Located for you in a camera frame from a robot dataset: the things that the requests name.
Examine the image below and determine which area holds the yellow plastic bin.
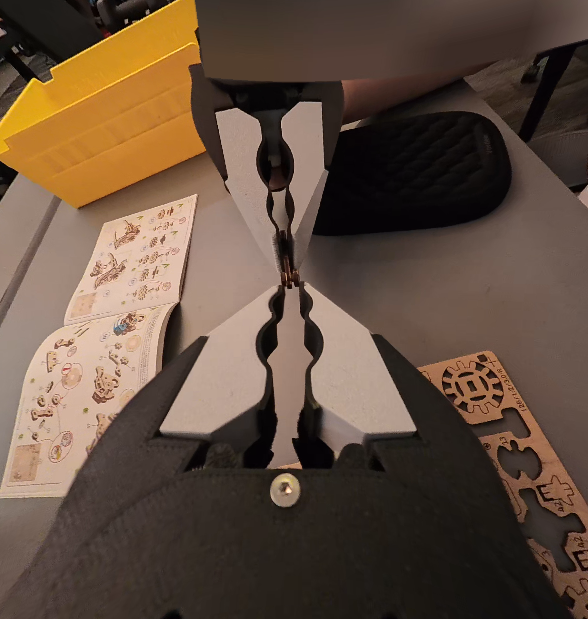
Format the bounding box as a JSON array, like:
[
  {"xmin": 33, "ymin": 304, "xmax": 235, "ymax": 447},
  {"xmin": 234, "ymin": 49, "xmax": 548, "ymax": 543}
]
[{"xmin": 0, "ymin": 0, "xmax": 207, "ymax": 210}]

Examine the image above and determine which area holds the black table leg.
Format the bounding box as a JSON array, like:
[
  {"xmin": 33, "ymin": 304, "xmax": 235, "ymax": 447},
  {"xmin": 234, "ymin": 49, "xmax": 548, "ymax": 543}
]
[{"xmin": 519, "ymin": 36, "xmax": 588, "ymax": 142}]

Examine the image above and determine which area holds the laser-cut wooden parts sheet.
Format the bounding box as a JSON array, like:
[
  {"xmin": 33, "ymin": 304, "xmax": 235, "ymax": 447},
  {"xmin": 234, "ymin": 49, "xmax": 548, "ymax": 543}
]
[{"xmin": 417, "ymin": 350, "xmax": 588, "ymax": 619}]

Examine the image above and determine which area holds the black quilted cushion pad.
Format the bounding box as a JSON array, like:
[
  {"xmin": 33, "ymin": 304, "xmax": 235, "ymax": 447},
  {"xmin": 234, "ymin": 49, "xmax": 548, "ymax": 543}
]
[{"xmin": 312, "ymin": 111, "xmax": 513, "ymax": 237}]

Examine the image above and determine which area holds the black furniture frame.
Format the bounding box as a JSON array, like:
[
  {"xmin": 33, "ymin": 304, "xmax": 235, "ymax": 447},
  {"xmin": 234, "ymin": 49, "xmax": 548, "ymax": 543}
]
[{"xmin": 0, "ymin": 0, "xmax": 103, "ymax": 97}]

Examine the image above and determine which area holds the person's right forearm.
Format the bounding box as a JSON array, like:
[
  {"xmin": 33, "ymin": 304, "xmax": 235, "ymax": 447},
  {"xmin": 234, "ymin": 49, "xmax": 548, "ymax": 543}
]
[{"xmin": 342, "ymin": 75, "xmax": 473, "ymax": 124}]

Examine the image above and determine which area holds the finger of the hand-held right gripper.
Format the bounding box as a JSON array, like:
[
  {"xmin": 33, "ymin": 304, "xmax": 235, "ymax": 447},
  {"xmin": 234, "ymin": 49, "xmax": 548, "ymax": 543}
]
[
  {"xmin": 282, "ymin": 98, "xmax": 332, "ymax": 270},
  {"xmin": 214, "ymin": 109, "xmax": 287, "ymax": 267}
]

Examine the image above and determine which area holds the open instruction booklet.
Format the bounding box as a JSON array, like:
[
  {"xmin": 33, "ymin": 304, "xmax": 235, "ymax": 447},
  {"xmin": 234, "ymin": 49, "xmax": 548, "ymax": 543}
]
[{"xmin": 0, "ymin": 193, "xmax": 199, "ymax": 499}]

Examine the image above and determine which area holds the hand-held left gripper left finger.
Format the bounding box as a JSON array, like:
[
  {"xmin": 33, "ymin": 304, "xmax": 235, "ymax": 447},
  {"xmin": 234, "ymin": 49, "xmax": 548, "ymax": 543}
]
[{"xmin": 158, "ymin": 284, "xmax": 287, "ymax": 442}]

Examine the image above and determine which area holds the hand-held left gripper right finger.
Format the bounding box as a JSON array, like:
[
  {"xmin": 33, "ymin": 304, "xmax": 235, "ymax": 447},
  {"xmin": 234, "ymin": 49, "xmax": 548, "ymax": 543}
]
[{"xmin": 298, "ymin": 282, "xmax": 418, "ymax": 443}]

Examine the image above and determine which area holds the small wooden lever part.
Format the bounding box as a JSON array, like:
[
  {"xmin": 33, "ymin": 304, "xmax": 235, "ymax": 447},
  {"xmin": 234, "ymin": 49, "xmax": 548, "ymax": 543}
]
[{"xmin": 276, "ymin": 230, "xmax": 294, "ymax": 277}]

